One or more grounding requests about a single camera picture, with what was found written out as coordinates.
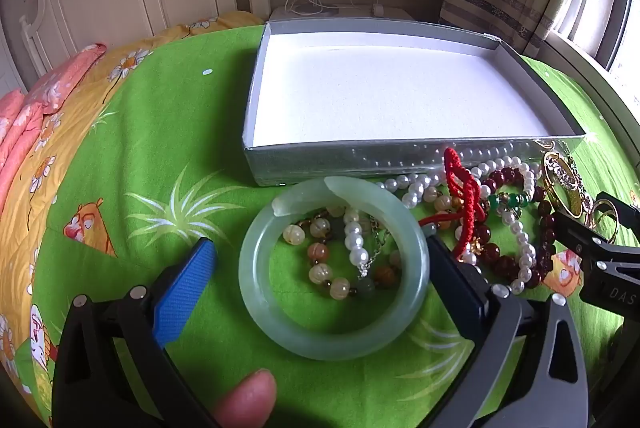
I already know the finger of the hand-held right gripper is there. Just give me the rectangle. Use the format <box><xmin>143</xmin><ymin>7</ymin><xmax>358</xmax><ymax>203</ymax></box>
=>
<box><xmin>594</xmin><ymin>192</ymin><xmax>640</xmax><ymax>234</ymax></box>
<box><xmin>552</xmin><ymin>208</ymin><xmax>640</xmax><ymax>310</ymax></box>

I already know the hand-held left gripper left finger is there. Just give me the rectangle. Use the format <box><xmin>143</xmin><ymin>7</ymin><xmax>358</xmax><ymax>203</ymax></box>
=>
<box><xmin>51</xmin><ymin>237</ymin><xmax>221</xmax><ymax>428</ymax></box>

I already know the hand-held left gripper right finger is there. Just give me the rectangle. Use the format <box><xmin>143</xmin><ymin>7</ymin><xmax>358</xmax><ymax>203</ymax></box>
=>
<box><xmin>424</xmin><ymin>232</ymin><xmax>592</xmax><ymax>428</ymax></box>

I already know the gold ring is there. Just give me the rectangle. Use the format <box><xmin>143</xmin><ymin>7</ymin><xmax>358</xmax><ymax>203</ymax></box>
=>
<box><xmin>592</xmin><ymin>203</ymin><xmax>621</xmax><ymax>244</ymax></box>

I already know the gold bangle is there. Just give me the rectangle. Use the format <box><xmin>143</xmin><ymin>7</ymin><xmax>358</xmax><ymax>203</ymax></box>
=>
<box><xmin>542</xmin><ymin>151</ymin><xmax>593</xmax><ymax>216</ymax></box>

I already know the pale green jade bangle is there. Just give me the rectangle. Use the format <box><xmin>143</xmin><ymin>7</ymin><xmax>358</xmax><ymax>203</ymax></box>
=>
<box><xmin>239</xmin><ymin>176</ymin><xmax>431</xmax><ymax>361</ymax></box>

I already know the pearl necklace with green beads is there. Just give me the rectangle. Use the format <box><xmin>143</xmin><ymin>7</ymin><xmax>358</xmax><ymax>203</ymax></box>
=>
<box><xmin>384</xmin><ymin>149</ymin><xmax>543</xmax><ymax>296</ymax></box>

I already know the red cord bracelet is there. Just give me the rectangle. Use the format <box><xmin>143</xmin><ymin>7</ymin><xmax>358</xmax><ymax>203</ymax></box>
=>
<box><xmin>419</xmin><ymin>148</ymin><xmax>488</xmax><ymax>259</ymax></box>

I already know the grey box with white lining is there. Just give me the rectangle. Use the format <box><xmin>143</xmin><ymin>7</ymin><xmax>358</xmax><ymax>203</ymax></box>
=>
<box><xmin>243</xmin><ymin>20</ymin><xmax>587</xmax><ymax>187</ymax></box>

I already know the person's left hand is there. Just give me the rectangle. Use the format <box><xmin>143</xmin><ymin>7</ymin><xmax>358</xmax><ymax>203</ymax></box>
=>
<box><xmin>209</xmin><ymin>369</ymin><xmax>277</xmax><ymax>428</ymax></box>

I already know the green printed bedsheet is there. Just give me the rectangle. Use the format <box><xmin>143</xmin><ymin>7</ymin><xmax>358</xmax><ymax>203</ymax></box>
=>
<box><xmin>30</xmin><ymin>27</ymin><xmax>640</xmax><ymax>428</ymax></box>

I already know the window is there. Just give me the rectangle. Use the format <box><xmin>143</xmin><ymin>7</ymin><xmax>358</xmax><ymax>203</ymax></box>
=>
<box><xmin>550</xmin><ymin>0</ymin><xmax>640</xmax><ymax>101</ymax></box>

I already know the pink floral pillow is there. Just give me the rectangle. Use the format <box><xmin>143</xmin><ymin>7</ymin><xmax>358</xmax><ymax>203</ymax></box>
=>
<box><xmin>0</xmin><ymin>43</ymin><xmax>108</xmax><ymax>189</ymax></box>

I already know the white nightstand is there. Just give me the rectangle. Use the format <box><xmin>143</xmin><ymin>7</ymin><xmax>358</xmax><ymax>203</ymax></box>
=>
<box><xmin>270</xmin><ymin>3</ymin><xmax>416</xmax><ymax>25</ymax></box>

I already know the dark red bead bracelet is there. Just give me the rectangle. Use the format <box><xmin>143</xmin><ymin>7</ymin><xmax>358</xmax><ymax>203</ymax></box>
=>
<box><xmin>452</xmin><ymin>165</ymin><xmax>558</xmax><ymax>290</ymax></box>

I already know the short pearl bracelet silver chain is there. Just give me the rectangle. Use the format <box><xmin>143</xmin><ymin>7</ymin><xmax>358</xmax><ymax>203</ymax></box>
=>
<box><xmin>344</xmin><ymin>208</ymin><xmax>396</xmax><ymax>280</ymax></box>

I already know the yellow orange agate bead bracelet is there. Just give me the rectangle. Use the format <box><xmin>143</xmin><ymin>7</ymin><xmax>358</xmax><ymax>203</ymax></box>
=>
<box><xmin>282</xmin><ymin>207</ymin><xmax>403</xmax><ymax>301</ymax></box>

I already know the white looped cable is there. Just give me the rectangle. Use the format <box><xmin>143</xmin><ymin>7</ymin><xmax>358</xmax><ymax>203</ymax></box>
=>
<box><xmin>286</xmin><ymin>0</ymin><xmax>332</xmax><ymax>17</ymax></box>

